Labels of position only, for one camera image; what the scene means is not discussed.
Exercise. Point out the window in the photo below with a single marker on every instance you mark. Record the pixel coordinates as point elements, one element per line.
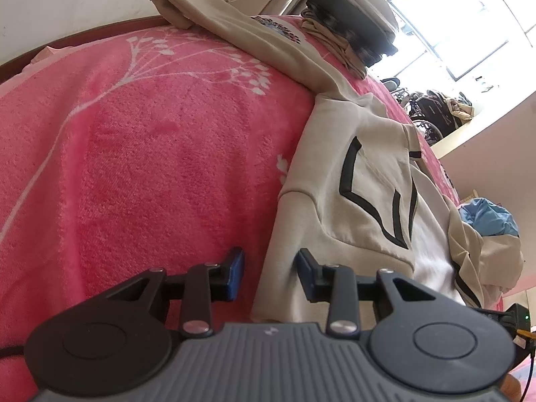
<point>439,21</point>

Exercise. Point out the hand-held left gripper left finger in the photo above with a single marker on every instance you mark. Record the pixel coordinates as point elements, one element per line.
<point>235,272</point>

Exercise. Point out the beige garment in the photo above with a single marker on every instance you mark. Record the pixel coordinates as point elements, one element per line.
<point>498,259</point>

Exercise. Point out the wooden bed frame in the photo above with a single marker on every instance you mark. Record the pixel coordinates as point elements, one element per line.
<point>104,30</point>

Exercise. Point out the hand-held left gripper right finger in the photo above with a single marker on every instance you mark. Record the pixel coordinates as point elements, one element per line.
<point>303,270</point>

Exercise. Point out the beige jacket with black trim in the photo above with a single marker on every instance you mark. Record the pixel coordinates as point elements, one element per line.
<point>335,201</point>

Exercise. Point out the blue shirt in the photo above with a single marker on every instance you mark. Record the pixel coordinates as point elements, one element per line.
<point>490,217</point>

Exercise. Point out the stack of folded clothes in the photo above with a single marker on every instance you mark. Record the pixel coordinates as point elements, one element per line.
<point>347,21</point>

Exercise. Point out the beige padded coat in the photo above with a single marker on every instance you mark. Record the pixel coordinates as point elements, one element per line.
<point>458,111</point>

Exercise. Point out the wheelchair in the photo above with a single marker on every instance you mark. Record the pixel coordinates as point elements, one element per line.
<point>431,109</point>

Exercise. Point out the pink floral blanket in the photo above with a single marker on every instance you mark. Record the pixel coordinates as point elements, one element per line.
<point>125,155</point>

